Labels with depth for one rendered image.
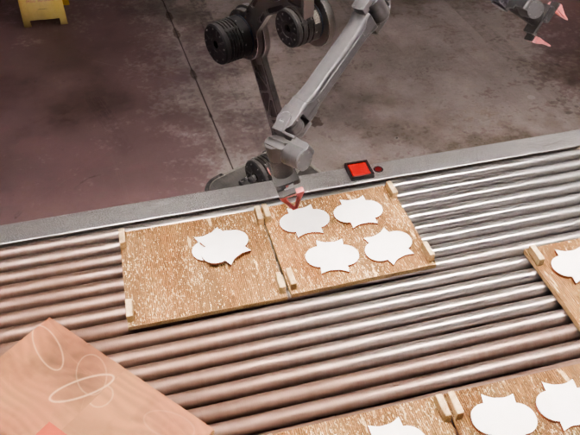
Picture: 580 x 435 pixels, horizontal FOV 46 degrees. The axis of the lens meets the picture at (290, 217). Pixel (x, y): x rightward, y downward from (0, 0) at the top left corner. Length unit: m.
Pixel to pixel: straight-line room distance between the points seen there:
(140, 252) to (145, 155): 1.94
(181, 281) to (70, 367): 0.41
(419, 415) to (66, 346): 0.80
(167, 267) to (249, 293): 0.24
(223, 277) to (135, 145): 2.18
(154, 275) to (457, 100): 2.83
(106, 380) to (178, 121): 2.69
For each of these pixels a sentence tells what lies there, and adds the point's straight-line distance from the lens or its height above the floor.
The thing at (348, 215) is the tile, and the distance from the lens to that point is 2.00.
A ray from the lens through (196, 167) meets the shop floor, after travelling 3.72.
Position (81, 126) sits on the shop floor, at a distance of 4.16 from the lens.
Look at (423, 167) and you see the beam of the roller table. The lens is 2.25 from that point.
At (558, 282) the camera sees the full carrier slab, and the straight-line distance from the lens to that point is 1.95.
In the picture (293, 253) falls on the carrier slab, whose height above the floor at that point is 0.94.
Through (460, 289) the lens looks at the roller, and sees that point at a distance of 1.88.
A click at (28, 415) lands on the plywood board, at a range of 1.56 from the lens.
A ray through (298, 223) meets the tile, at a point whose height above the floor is 0.94.
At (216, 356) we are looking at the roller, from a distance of 1.70.
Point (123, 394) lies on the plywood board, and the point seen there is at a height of 1.04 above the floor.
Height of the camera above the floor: 2.29
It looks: 43 degrees down
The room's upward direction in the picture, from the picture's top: straight up
